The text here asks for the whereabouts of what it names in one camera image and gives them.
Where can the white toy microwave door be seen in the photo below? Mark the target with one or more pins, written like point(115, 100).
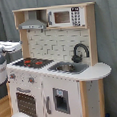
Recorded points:
point(66, 17)

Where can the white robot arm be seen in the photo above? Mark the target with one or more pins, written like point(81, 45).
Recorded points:
point(8, 47)

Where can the wooden toy kitchen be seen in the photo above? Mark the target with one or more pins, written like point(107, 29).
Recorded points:
point(85, 90)

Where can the grey metal sink basin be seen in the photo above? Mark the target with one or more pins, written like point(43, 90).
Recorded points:
point(67, 67)

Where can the black toy faucet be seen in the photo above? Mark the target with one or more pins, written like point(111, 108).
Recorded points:
point(77, 56)

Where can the black stovetop red burners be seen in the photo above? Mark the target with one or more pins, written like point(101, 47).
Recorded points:
point(33, 63)

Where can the right red oven knob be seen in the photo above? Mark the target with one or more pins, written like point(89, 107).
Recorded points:
point(31, 80)

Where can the grey ice dispenser panel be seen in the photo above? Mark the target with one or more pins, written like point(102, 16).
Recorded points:
point(60, 97)

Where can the grey range hood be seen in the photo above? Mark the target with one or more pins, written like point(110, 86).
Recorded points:
point(33, 22)

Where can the oven door with window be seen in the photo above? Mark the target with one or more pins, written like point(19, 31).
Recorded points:
point(26, 102)

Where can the grey cupboard door handle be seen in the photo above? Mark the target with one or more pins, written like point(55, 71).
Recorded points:
point(48, 105)

